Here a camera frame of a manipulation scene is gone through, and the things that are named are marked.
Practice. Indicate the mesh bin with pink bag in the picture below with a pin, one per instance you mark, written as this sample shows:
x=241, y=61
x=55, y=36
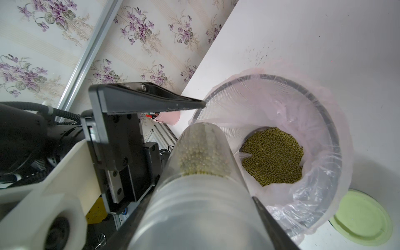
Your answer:
x=292, y=144

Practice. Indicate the pink cup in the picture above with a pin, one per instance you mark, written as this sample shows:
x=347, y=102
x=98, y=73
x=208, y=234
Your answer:
x=169, y=118

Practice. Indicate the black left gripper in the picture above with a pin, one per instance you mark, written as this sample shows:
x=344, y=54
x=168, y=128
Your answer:
x=126, y=166

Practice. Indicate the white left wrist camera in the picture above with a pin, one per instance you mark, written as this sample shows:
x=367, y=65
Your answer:
x=69, y=191

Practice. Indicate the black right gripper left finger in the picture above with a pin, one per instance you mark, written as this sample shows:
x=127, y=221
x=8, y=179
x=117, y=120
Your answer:
x=122, y=238

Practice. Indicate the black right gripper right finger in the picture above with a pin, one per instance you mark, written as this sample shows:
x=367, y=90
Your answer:
x=279, y=239

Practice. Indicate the clear jar with beans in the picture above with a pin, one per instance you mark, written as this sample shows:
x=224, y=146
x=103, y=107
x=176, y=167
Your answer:
x=201, y=201

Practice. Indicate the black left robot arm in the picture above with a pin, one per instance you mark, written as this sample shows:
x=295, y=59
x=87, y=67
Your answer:
x=35, y=133

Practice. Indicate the aluminium mounting rail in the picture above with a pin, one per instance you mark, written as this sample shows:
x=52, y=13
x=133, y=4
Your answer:
x=158, y=133

